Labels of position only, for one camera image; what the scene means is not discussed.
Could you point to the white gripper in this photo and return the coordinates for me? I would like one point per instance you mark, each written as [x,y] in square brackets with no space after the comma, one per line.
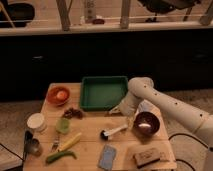
[127,106]

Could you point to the white handled black brush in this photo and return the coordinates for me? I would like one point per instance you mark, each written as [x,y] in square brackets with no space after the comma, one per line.
[105,134]

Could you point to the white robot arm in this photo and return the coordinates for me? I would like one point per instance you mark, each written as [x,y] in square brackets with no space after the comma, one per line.
[195,120]

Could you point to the dark purple metal bowl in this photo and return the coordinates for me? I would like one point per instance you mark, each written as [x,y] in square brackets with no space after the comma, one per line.
[146,123]

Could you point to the green plastic tray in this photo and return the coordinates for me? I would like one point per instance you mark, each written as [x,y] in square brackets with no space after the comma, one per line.
[102,93]

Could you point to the brown wooden block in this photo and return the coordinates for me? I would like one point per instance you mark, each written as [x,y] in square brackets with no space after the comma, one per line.
[146,157]

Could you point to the brown dried fruit pile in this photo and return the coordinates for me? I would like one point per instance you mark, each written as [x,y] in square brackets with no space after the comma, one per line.
[71,112]

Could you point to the blue sponge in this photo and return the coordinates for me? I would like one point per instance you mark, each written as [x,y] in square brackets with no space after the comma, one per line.
[107,157]

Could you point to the egg in bowl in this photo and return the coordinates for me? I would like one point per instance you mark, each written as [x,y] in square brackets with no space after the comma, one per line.
[61,95]

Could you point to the small green cup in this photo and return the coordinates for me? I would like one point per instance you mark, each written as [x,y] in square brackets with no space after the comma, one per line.
[62,125]

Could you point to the orange bowl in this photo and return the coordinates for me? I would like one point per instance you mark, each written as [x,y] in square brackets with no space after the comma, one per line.
[51,96]

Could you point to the wooden table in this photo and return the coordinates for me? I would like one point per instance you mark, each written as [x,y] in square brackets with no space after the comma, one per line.
[88,149]

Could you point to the green chili pepper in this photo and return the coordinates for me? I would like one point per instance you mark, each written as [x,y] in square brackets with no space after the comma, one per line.
[54,157]

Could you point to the white round container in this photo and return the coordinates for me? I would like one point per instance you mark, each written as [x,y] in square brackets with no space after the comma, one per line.
[36,122]

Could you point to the black metal measuring scoop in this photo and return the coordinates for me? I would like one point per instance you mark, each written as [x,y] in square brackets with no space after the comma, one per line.
[32,145]

